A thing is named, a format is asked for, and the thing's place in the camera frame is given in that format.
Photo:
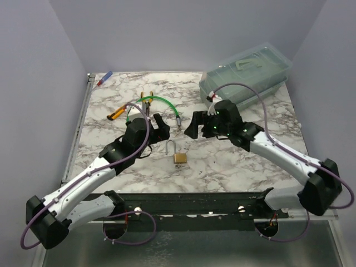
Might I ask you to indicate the blue red screwdriver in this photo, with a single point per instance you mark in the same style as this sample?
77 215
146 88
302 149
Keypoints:
104 78

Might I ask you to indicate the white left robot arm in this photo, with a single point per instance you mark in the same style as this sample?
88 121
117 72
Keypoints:
52 217

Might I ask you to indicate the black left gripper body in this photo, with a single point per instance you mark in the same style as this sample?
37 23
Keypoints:
157 135

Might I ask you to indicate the yellow handled pliers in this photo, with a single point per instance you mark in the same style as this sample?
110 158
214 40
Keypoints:
146 103

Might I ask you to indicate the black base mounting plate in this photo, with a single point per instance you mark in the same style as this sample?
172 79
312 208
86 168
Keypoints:
196 211

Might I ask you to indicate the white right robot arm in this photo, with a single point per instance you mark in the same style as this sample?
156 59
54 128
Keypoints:
318 186

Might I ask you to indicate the yellow black utility knife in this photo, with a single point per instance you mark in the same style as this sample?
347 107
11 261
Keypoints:
117 113

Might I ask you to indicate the translucent green plastic toolbox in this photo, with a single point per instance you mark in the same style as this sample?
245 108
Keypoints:
262 68

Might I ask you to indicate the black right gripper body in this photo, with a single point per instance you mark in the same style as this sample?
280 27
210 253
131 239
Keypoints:
216 129

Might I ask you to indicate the brass padlock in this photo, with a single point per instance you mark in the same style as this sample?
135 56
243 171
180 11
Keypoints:
178 158

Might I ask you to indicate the aluminium side rail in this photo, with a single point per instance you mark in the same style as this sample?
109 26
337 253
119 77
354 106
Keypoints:
72 155

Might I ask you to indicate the green cable lock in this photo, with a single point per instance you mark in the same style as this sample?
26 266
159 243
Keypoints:
159 105

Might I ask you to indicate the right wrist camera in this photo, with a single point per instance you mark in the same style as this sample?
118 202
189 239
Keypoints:
213 99

